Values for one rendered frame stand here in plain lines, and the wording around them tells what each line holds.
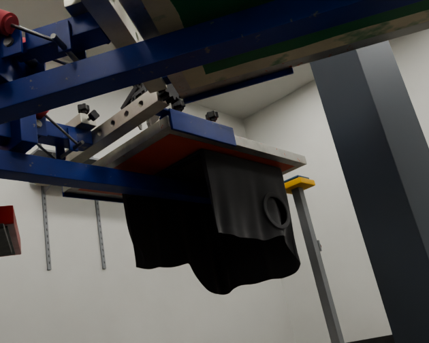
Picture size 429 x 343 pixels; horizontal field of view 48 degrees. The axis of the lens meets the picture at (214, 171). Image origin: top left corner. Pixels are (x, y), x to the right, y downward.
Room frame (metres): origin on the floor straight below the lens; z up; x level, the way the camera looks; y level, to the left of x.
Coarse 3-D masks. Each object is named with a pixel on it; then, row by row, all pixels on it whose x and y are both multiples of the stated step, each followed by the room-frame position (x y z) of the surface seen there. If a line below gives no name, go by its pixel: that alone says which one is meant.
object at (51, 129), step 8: (48, 128) 1.27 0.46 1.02; (56, 128) 1.29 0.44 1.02; (64, 128) 1.31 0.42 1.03; (72, 128) 1.34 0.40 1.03; (40, 136) 1.27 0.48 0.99; (48, 136) 1.28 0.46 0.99; (56, 136) 1.29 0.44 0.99; (64, 136) 1.31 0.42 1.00; (80, 136) 1.36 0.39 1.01; (88, 136) 1.38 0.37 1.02; (48, 144) 1.33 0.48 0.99; (56, 144) 1.34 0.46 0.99; (64, 144) 1.35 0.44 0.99; (88, 144) 1.38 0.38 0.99
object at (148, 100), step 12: (144, 96) 1.23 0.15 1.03; (156, 96) 1.20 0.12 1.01; (132, 108) 1.27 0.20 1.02; (144, 108) 1.23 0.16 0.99; (156, 108) 1.24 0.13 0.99; (108, 120) 1.34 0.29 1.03; (120, 120) 1.30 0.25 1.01; (132, 120) 1.29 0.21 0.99; (144, 120) 1.30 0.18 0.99; (96, 132) 1.38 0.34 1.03; (108, 132) 1.34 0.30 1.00; (120, 132) 1.35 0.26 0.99; (96, 144) 1.40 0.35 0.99; (108, 144) 1.42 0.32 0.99; (72, 156) 1.47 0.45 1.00; (84, 156) 1.47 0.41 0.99
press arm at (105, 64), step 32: (288, 0) 0.79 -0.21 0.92; (320, 0) 0.78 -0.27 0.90; (352, 0) 0.77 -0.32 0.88; (384, 0) 0.78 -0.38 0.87; (416, 0) 0.80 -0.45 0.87; (192, 32) 0.81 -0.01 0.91; (224, 32) 0.80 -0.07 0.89; (256, 32) 0.80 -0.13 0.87; (288, 32) 0.82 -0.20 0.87; (96, 64) 0.84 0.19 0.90; (128, 64) 0.84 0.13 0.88; (160, 64) 0.84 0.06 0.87; (192, 64) 0.86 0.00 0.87; (0, 96) 0.88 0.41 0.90; (32, 96) 0.87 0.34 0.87; (64, 96) 0.88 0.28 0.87; (96, 96) 0.91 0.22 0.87
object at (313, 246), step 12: (300, 180) 2.06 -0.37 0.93; (312, 180) 2.14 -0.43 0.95; (288, 192) 2.18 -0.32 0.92; (300, 192) 2.13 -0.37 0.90; (300, 204) 2.13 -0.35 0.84; (300, 216) 2.14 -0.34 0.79; (312, 228) 2.14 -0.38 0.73; (312, 240) 2.12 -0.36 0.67; (312, 252) 2.13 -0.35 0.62; (312, 264) 2.14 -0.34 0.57; (324, 276) 2.14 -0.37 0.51; (324, 288) 2.13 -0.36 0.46; (324, 300) 2.13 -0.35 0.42; (324, 312) 2.14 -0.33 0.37; (336, 324) 2.13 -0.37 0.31; (336, 336) 2.13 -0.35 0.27
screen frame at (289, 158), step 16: (160, 128) 1.32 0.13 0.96; (128, 144) 1.41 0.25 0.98; (144, 144) 1.39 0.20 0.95; (224, 144) 1.52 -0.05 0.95; (240, 144) 1.56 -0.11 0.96; (256, 144) 1.64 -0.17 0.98; (112, 160) 1.47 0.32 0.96; (272, 160) 1.77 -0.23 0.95; (288, 160) 1.81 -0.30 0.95; (304, 160) 1.90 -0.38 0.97; (64, 192) 1.65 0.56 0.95; (80, 192) 1.69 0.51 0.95
